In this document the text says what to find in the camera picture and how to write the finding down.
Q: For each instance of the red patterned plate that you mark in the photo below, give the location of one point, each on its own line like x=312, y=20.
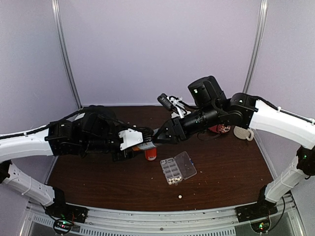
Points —
x=220, y=129

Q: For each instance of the front aluminium rail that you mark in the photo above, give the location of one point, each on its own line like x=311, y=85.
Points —
x=211, y=222

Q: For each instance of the beige pills in organizer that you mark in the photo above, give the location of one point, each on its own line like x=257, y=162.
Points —
x=174, y=180

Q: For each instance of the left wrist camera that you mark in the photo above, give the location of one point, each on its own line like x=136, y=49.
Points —
x=130, y=138

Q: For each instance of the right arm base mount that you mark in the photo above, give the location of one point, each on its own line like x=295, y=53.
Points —
x=258, y=213

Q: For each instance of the orange pill bottle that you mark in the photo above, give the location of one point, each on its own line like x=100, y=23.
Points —
x=151, y=154

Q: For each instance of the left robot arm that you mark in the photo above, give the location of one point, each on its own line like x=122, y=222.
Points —
x=92, y=129

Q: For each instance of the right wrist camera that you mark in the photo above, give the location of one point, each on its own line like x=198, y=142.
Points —
x=174, y=105

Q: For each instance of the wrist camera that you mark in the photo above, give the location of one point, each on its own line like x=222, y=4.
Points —
x=174, y=105
x=130, y=138

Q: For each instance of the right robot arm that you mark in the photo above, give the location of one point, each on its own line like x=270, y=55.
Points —
x=246, y=111

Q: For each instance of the cream ceramic mug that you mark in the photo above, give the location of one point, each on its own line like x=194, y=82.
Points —
x=243, y=134

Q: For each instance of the aluminium frame post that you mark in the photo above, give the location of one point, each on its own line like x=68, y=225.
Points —
x=64, y=53
x=260, y=29

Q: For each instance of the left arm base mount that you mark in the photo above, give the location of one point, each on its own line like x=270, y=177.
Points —
x=64, y=215

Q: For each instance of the left aluminium frame post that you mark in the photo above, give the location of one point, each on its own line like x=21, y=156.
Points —
x=64, y=53

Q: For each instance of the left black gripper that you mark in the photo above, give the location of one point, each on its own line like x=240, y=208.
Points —
x=129, y=155

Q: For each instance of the grey capped white orange bottle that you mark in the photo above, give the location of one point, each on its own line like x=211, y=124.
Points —
x=143, y=147

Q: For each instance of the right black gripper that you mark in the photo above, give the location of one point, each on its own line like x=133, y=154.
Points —
x=174, y=134

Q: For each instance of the right aluminium frame post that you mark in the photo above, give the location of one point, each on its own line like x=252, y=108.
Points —
x=260, y=29

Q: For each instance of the clear plastic pill organizer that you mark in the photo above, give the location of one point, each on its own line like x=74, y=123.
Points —
x=179, y=165

